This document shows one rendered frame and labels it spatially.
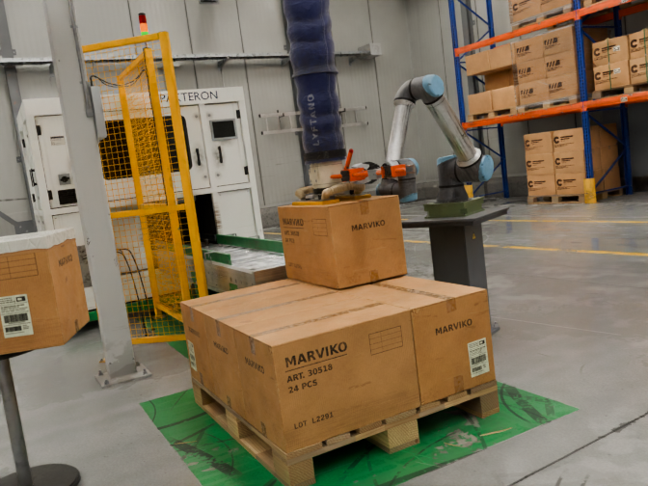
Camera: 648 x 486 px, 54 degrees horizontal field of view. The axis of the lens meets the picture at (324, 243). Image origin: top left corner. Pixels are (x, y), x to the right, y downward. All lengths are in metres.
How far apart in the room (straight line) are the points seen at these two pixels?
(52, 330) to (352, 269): 1.36
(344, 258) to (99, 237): 1.65
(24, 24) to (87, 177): 8.69
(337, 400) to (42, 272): 1.16
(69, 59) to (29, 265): 1.88
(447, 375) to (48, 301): 1.56
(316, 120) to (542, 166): 8.64
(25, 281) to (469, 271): 2.41
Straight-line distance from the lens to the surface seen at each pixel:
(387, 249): 3.14
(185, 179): 4.21
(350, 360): 2.41
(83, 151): 4.04
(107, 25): 12.84
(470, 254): 3.83
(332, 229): 2.98
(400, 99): 3.48
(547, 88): 11.41
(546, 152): 11.55
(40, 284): 2.48
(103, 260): 4.05
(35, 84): 12.37
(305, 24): 3.29
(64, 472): 2.98
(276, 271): 3.60
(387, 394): 2.53
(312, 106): 3.24
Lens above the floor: 1.14
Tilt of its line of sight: 7 degrees down
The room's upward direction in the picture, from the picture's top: 7 degrees counter-clockwise
